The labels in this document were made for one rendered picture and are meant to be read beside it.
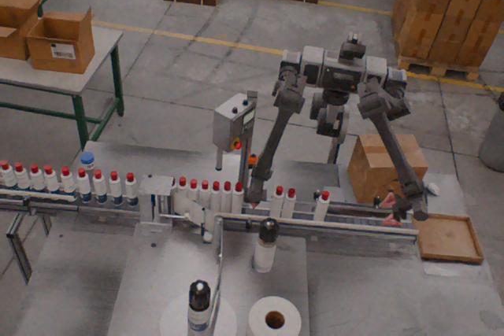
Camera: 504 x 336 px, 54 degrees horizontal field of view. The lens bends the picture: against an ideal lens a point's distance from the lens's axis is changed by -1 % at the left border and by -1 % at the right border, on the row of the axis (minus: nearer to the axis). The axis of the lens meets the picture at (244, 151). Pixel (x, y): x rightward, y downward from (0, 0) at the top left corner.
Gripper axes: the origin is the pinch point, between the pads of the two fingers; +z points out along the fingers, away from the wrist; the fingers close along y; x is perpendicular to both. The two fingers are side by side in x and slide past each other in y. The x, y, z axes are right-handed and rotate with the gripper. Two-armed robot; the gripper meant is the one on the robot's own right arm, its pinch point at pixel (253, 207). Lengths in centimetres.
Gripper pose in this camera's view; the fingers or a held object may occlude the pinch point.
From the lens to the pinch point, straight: 230.7
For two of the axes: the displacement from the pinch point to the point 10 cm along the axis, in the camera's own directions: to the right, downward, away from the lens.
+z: -0.7, 7.3, 6.8
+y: 10.0, 0.9, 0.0
